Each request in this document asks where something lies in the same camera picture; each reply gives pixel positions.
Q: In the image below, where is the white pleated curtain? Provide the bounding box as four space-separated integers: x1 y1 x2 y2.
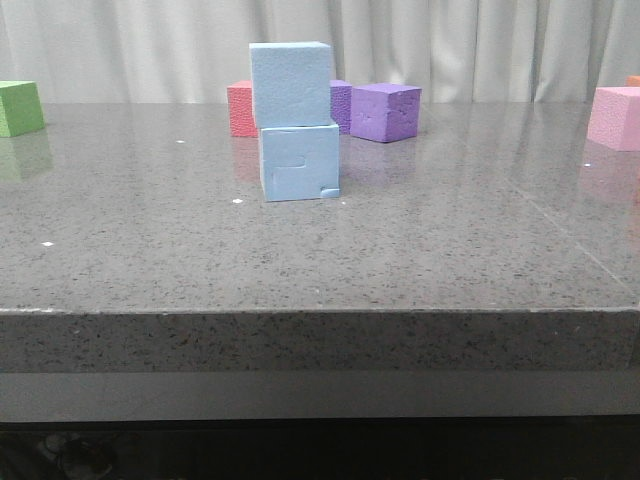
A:
1 1 639 103

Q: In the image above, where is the pink foam block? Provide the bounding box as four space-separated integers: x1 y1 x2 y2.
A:
587 86 639 151

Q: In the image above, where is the purple smooth foam block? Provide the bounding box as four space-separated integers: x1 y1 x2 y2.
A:
350 83 422 143

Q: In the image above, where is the orange foam block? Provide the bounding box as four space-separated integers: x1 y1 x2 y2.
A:
625 75 640 87

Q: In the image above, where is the red foam block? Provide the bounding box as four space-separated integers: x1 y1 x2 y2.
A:
227 80 258 137

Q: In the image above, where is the light blue notched foam block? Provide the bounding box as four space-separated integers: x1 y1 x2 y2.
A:
259 123 340 201

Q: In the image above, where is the purple textured foam block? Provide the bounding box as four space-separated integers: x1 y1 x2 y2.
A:
330 80 352 134

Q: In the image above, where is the green foam block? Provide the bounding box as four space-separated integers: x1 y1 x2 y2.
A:
0 81 45 137

